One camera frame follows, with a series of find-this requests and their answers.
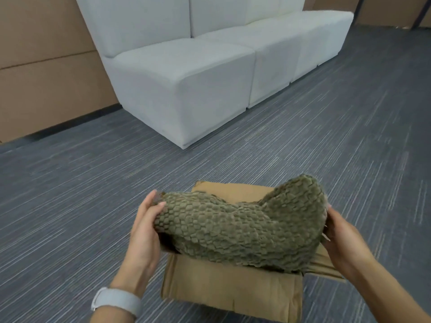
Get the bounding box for person's right hand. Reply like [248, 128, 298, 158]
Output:
[323, 204, 371, 276]

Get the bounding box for brown cardboard box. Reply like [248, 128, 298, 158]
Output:
[160, 180, 347, 323]

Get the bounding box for green textured cushion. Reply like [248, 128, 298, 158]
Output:
[153, 174, 329, 275]

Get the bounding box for person's left forearm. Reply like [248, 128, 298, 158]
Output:
[88, 277, 149, 323]

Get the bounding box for person's left hand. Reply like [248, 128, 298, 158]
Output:
[123, 189, 167, 290]

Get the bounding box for white wrist watch band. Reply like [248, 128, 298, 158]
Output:
[91, 287, 143, 318]

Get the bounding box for person's right forearm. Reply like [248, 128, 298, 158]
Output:
[348, 247, 431, 323]

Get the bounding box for white fabric sofa seat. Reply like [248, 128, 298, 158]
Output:
[189, 0, 315, 109]
[74, 0, 256, 150]
[278, 0, 355, 83]

